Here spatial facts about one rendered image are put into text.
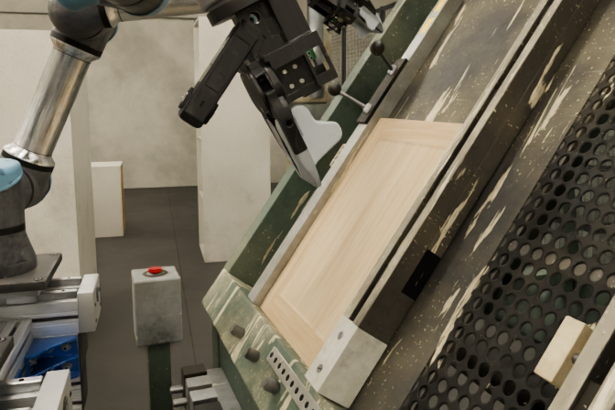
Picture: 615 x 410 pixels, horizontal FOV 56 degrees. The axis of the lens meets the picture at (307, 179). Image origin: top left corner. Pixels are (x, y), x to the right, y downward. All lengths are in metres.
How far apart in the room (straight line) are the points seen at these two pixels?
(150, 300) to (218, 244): 3.44
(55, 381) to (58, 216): 2.51
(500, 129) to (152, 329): 1.03
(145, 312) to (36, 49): 2.07
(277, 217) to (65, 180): 1.91
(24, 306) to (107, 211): 4.80
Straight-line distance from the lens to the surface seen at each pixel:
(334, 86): 1.50
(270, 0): 0.60
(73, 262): 3.47
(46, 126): 1.43
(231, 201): 4.94
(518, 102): 1.08
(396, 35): 1.79
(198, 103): 0.58
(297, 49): 0.58
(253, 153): 4.91
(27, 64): 3.38
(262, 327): 1.32
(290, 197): 1.67
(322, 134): 0.60
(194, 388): 1.38
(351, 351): 0.99
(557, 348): 0.76
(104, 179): 6.07
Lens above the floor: 1.40
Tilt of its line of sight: 8 degrees down
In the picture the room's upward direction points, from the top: straight up
